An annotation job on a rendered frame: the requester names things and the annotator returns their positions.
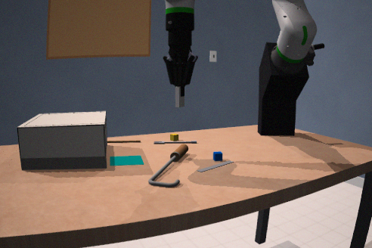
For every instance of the metal hook with brown wooden handle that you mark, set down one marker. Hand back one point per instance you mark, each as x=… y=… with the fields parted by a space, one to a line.
x=175 y=157

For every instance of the teal square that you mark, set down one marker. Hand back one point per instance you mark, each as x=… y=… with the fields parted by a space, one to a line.
x=126 y=160

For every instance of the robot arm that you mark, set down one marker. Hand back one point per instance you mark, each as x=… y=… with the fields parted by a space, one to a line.
x=298 y=30

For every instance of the small yellow cube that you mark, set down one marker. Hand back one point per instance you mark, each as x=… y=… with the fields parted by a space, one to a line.
x=174 y=137

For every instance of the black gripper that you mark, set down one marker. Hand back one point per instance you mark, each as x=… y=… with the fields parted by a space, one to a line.
x=181 y=58

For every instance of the small blue cube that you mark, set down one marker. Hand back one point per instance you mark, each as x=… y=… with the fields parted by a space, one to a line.
x=217 y=156

